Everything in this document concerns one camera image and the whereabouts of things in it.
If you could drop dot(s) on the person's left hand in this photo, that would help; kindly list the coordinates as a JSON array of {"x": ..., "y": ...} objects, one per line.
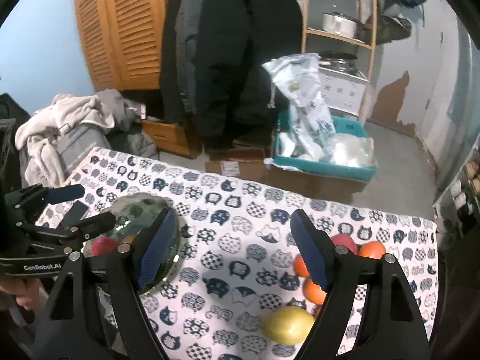
[{"x": 26, "y": 292}]

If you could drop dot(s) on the steel pot on basket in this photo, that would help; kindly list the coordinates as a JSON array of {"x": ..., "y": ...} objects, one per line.
[{"x": 339, "y": 61}]

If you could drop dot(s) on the dark hanging bag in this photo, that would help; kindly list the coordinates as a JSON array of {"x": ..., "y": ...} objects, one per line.
[{"x": 391, "y": 26}]

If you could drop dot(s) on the pile of grey clothes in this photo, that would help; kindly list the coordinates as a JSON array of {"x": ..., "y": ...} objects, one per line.
[{"x": 57, "y": 138}]

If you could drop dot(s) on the red apple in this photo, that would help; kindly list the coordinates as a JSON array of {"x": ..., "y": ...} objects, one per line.
[
  {"x": 103, "y": 245},
  {"x": 345, "y": 240}
]

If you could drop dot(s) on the shoe rack with shoes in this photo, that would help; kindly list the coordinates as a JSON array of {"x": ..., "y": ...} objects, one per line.
[{"x": 457, "y": 208}]

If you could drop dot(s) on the white storage basket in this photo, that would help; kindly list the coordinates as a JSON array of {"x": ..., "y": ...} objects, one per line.
[{"x": 343, "y": 92}]

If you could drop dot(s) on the clear plastic bag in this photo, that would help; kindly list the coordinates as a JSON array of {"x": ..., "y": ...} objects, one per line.
[{"x": 347, "y": 150}]

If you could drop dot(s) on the teal plastic crate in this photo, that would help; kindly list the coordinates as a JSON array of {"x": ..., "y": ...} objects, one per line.
[{"x": 321, "y": 167}]

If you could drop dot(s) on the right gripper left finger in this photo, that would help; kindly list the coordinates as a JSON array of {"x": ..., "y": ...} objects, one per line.
[{"x": 70, "y": 327}]

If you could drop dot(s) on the small tangerine front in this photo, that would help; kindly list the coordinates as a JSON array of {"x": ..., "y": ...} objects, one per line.
[{"x": 316, "y": 311}]

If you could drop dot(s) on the yellow pear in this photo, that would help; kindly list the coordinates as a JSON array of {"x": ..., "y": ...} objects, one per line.
[{"x": 288, "y": 325}]

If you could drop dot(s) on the green scalloped glass bowl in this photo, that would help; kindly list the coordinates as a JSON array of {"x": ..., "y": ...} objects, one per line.
[{"x": 151, "y": 226}]

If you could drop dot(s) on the white rice bag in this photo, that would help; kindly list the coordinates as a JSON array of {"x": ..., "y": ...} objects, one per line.
[{"x": 311, "y": 125}]

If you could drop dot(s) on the wooden louvered wardrobe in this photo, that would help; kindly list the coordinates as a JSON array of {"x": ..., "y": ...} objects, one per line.
[{"x": 121, "y": 41}]

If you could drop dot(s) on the black hanging coat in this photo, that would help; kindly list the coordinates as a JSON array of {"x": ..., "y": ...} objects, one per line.
[{"x": 212, "y": 66}]

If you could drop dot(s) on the white cooking pot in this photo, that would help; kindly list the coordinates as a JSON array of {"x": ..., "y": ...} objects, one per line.
[{"x": 339, "y": 24}]

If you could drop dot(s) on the large orange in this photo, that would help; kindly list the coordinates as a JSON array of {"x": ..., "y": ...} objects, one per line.
[
  {"x": 313, "y": 292},
  {"x": 374, "y": 249}
]

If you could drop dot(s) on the black smartphone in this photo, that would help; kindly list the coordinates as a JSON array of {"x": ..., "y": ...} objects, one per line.
[{"x": 76, "y": 213}]

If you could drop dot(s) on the small tangerine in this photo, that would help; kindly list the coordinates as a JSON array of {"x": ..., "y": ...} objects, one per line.
[
  {"x": 300, "y": 267},
  {"x": 316, "y": 311}
]

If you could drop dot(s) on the cat pattern tablecloth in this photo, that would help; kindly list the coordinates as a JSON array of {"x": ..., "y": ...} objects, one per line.
[{"x": 236, "y": 255}]

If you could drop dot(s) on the small tangerine back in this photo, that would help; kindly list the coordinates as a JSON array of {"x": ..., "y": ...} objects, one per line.
[{"x": 300, "y": 267}]

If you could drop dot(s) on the red apple back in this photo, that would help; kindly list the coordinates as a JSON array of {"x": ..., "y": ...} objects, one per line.
[{"x": 345, "y": 240}]

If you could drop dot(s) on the wooden shelf rack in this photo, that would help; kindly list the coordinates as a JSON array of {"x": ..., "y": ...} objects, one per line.
[{"x": 370, "y": 45}]

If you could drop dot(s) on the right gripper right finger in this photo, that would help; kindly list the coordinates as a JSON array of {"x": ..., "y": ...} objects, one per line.
[{"x": 391, "y": 325}]

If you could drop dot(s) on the wooden drawer box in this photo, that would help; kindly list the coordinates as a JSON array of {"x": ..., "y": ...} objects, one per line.
[{"x": 175, "y": 139}]

